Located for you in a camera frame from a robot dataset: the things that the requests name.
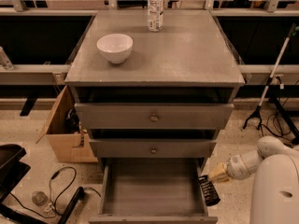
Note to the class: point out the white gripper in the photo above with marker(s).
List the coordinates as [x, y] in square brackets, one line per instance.
[235, 168]

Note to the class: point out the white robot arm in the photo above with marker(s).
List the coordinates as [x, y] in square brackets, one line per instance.
[275, 193]

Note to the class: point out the open bottom grey drawer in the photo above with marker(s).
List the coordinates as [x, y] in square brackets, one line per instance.
[152, 191]

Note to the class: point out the grey drawer cabinet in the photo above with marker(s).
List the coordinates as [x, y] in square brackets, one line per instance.
[188, 62]

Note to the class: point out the middle grey drawer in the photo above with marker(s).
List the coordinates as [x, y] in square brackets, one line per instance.
[152, 148]

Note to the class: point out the top grey drawer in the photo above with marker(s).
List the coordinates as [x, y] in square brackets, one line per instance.
[154, 116]

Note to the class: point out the white pole black tripod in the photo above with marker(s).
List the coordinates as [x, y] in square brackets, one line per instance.
[256, 113]

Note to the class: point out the brown cardboard box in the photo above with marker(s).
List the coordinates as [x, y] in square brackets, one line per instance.
[68, 146]

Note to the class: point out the white ceramic bowl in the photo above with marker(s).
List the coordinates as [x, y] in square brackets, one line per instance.
[115, 48]

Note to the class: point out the clear plastic water bottle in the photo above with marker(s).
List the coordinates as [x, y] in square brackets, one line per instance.
[155, 15]

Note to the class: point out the clear plastic cup on floor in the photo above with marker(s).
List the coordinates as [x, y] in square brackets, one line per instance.
[39, 198]

